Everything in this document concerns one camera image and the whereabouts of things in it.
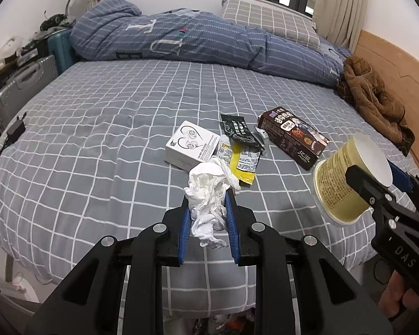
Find white plastic object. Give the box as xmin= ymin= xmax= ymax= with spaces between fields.
xmin=0 ymin=37 xmax=25 ymax=70

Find small grey sachet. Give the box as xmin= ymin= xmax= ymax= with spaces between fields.
xmin=254 ymin=127 xmax=271 ymax=147

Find wooden headboard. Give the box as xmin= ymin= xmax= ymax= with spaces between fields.
xmin=351 ymin=30 xmax=419 ymax=178

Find brown padded jacket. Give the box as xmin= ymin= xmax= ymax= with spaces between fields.
xmin=336 ymin=55 xmax=415 ymax=157

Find yellow snack wrapper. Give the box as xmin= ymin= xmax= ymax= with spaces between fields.
xmin=228 ymin=141 xmax=261 ymax=185

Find black sachet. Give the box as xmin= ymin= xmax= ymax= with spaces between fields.
xmin=219 ymin=113 xmax=266 ymax=157

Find white earphone box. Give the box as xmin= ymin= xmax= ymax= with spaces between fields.
xmin=165 ymin=120 xmax=221 ymax=171

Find dark printed carton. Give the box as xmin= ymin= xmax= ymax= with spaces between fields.
xmin=258 ymin=106 xmax=330 ymax=171

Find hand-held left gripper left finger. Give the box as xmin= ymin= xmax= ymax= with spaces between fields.
xmin=24 ymin=197 xmax=193 ymax=335

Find bed with grey checked sheet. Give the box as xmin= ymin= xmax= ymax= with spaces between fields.
xmin=0 ymin=58 xmax=419 ymax=318

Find beige pleated curtain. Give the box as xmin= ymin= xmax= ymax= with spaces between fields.
xmin=312 ymin=0 xmax=367 ymax=51

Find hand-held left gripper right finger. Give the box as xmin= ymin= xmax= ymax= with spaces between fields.
xmin=223 ymin=190 xmax=393 ymax=335

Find yellow yogurt tub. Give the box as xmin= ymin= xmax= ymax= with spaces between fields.
xmin=313 ymin=133 xmax=394 ymax=226

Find grey suitcase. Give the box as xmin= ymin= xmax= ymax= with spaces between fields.
xmin=0 ymin=55 xmax=58 ymax=135

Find black charger with cable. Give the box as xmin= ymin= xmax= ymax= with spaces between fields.
xmin=0 ymin=111 xmax=28 ymax=199

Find black cable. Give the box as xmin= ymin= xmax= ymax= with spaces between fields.
xmin=373 ymin=258 xmax=392 ymax=287

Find pale yellow snack packet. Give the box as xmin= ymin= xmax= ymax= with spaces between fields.
xmin=216 ymin=140 xmax=236 ymax=163

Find person's right hand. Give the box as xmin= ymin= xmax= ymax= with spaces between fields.
xmin=377 ymin=270 xmax=419 ymax=322

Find black headphones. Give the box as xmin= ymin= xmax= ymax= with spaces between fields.
xmin=39 ymin=13 xmax=70 ymax=30

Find white tissue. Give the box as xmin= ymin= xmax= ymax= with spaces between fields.
xmin=184 ymin=157 xmax=241 ymax=250

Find trash bin with black bag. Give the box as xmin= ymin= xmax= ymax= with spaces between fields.
xmin=192 ymin=312 xmax=255 ymax=335

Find blue striped duvet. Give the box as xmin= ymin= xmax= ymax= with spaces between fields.
xmin=71 ymin=0 xmax=353 ymax=88

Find grey checked pillow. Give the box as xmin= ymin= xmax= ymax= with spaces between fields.
xmin=221 ymin=0 xmax=320 ymax=51

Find teal suitcase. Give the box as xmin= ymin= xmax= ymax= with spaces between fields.
xmin=47 ymin=28 xmax=78 ymax=75

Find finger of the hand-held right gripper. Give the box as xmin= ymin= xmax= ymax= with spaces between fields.
xmin=346 ymin=166 xmax=393 ymax=213
xmin=386 ymin=161 xmax=419 ymax=203

